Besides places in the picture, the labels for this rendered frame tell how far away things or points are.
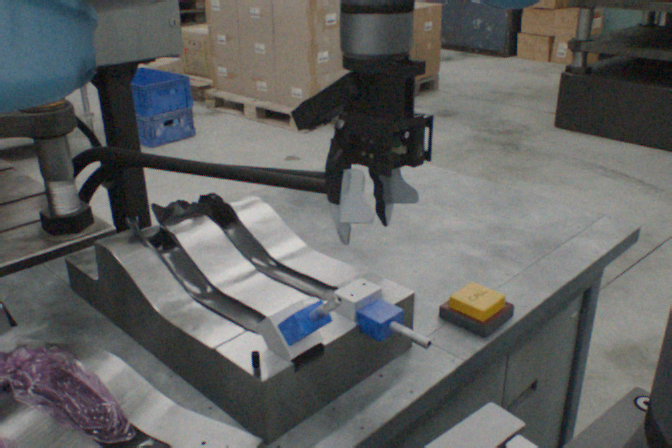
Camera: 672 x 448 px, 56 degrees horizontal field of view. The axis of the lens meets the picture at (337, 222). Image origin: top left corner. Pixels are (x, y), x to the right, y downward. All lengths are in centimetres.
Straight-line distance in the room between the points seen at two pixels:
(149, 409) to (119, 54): 92
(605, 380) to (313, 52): 312
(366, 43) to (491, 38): 714
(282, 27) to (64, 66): 458
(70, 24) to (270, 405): 58
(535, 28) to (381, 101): 697
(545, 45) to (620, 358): 550
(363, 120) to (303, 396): 32
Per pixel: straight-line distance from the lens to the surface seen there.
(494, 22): 774
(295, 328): 70
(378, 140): 67
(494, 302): 95
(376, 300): 80
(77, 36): 20
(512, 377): 122
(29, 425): 72
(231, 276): 91
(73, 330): 102
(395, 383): 84
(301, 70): 469
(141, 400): 74
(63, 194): 134
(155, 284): 88
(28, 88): 19
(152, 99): 451
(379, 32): 64
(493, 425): 50
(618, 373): 233
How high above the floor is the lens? 132
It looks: 24 degrees down
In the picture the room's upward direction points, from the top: 1 degrees counter-clockwise
